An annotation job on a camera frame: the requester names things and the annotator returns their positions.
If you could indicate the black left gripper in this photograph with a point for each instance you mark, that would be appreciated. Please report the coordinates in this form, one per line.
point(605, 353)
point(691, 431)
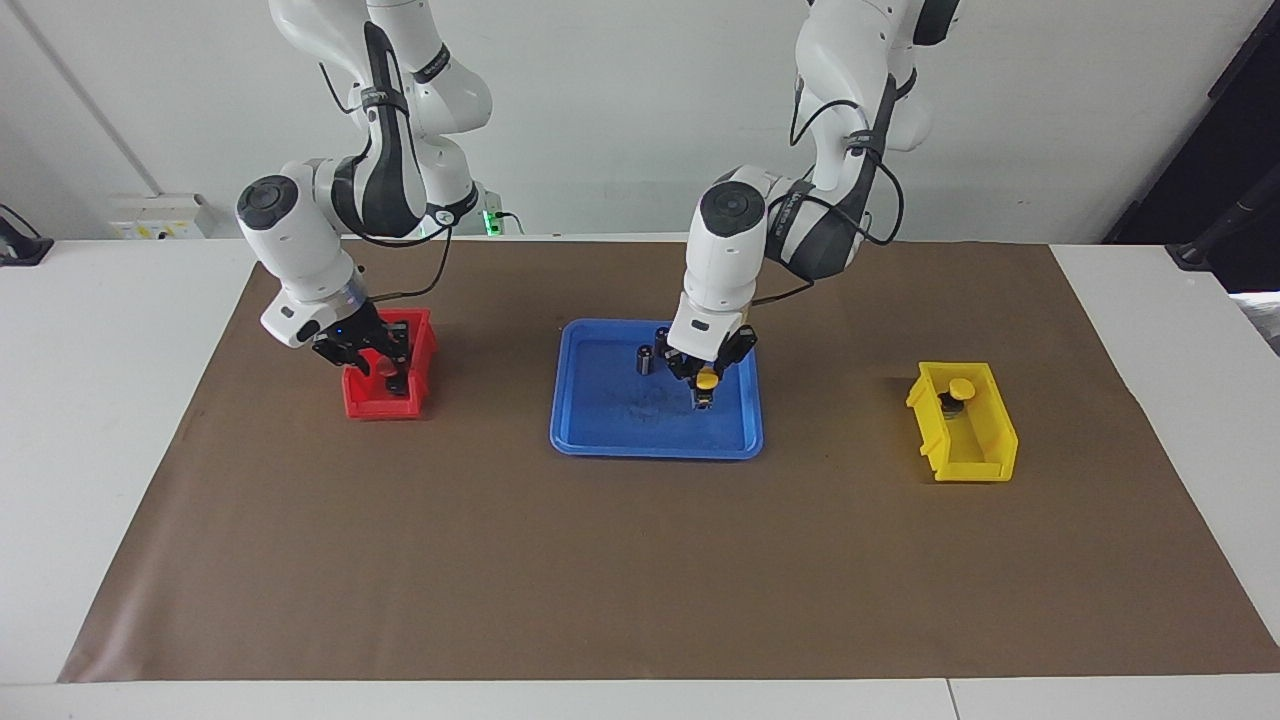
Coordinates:
point(715, 365)

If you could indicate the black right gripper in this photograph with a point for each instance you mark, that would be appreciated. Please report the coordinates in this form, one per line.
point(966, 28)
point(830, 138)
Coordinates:
point(365, 335)

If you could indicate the yellow push button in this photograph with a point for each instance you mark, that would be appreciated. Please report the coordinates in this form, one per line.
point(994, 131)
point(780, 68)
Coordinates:
point(961, 390)
point(707, 381)

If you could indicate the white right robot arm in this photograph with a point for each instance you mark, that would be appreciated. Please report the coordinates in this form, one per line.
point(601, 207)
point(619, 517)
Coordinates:
point(300, 240)

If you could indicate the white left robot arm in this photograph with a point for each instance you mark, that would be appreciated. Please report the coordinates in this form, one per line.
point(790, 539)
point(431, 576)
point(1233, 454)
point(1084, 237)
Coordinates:
point(725, 260)

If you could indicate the red plastic bin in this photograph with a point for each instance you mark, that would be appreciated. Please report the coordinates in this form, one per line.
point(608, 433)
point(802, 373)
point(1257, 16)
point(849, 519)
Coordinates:
point(365, 400)

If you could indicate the black cylinder part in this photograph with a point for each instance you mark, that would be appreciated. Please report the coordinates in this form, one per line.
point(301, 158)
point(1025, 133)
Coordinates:
point(645, 358)
point(661, 335)

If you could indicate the blue plastic tray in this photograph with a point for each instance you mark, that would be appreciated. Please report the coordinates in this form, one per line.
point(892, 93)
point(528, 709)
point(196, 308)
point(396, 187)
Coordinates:
point(600, 435)

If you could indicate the brown table mat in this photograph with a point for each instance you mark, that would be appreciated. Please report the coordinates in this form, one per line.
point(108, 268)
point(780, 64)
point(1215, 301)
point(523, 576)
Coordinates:
point(640, 580)

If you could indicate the yellow plastic bin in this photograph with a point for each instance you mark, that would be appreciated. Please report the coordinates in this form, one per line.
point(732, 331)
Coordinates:
point(965, 445)

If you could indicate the black stand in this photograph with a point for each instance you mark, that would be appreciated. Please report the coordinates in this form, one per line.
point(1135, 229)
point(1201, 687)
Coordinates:
point(1225, 230)

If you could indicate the black background panel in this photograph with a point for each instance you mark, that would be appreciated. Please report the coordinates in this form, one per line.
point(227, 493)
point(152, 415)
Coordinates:
point(1220, 120)

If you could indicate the black clamp mount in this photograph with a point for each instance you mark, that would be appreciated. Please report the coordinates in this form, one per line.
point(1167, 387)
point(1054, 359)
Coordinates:
point(20, 245)

